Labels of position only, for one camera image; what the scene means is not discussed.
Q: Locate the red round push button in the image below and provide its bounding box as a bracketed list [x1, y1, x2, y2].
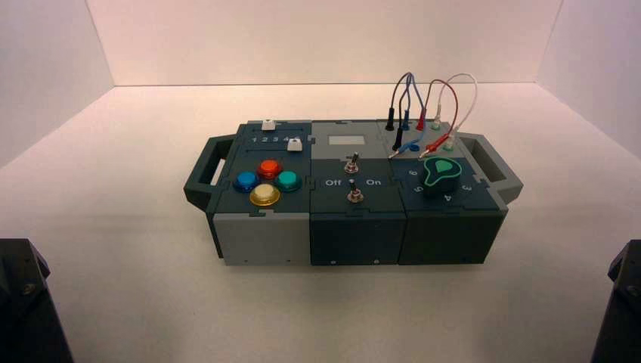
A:
[256, 160, 284, 180]

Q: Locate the metal toggle switch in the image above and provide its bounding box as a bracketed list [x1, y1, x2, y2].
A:
[343, 151, 363, 175]
[346, 178, 366, 204]

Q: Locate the blue banana plug cable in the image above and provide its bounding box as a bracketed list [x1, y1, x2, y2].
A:
[399, 72, 428, 154]

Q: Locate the black banana plug cable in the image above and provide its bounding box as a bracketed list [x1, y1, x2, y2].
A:
[384, 72, 414, 160]

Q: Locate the red banana plug cable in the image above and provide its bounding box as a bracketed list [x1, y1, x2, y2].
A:
[415, 79, 460, 160]

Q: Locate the white banana plug cable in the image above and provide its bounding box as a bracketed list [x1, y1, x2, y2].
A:
[431, 73, 478, 151]

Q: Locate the green round push button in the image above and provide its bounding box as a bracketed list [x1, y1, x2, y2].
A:
[274, 170, 303, 194]

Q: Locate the blue round push button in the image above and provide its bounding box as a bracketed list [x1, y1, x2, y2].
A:
[233, 172, 260, 194]

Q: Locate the green rotary selector knob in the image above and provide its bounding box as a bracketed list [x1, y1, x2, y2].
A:
[420, 156, 463, 197]

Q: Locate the dark teal modular task box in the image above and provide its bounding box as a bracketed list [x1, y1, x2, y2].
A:
[183, 118, 525, 266]

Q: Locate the yellow round push button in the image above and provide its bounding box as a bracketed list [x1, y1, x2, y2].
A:
[249, 183, 282, 207]

